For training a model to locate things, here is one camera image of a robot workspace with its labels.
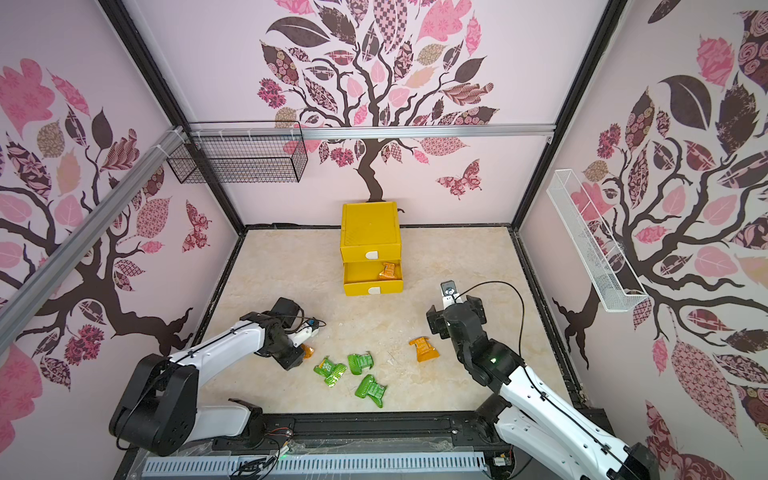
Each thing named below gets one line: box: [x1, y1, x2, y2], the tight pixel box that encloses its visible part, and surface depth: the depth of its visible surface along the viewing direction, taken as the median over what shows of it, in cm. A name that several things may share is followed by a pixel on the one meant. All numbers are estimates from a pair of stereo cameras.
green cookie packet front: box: [355, 374, 388, 408], surface depth 81 cm
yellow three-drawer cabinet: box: [340, 202, 404, 296], surface depth 91 cm
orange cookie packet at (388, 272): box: [378, 262, 397, 279], surface depth 97 cm
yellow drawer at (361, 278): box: [343, 259, 405, 296], surface depth 97 cm
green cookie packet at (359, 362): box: [347, 351, 374, 376], surface depth 86 cm
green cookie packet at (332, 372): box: [313, 355, 347, 388], surface depth 85 cm
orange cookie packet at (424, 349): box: [408, 337, 441, 363], surface depth 89 cm
